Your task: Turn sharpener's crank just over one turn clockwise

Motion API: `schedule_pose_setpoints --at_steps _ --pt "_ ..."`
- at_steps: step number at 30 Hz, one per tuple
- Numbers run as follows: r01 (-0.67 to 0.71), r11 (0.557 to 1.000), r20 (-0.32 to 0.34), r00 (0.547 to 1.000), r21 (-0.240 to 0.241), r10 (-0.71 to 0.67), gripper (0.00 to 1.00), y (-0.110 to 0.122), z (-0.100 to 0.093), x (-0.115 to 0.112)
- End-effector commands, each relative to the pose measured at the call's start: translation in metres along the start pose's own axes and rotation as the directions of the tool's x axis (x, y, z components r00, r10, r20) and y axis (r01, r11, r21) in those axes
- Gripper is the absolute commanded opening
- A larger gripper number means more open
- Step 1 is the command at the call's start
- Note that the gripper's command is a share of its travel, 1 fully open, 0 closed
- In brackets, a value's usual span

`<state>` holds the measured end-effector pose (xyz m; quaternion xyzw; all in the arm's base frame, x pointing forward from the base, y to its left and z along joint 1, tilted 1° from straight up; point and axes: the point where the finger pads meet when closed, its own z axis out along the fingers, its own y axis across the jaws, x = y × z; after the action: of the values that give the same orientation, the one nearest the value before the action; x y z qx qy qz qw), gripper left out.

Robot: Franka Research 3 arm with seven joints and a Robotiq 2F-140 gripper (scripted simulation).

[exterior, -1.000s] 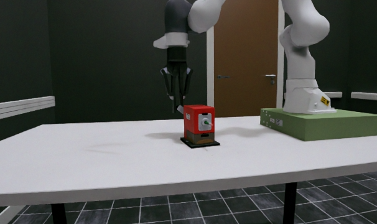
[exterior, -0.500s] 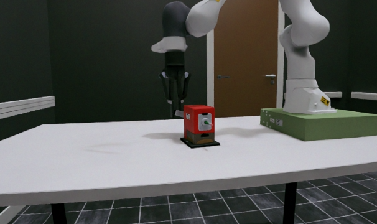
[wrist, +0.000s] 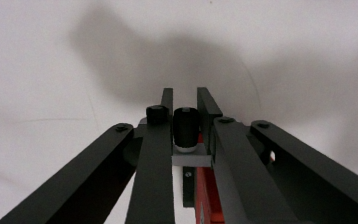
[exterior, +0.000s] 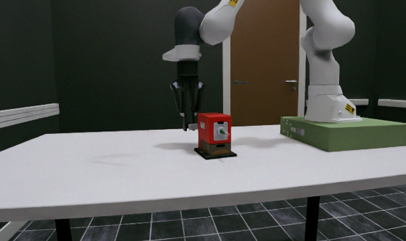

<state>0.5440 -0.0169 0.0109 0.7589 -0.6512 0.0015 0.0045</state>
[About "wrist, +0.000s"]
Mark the red pencil sharpener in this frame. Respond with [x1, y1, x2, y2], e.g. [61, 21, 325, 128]
[172, 107, 225, 224]

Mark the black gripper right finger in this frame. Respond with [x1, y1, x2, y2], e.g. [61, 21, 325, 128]
[197, 87, 358, 224]

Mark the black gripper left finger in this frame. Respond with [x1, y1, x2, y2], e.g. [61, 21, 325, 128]
[0, 88, 176, 224]

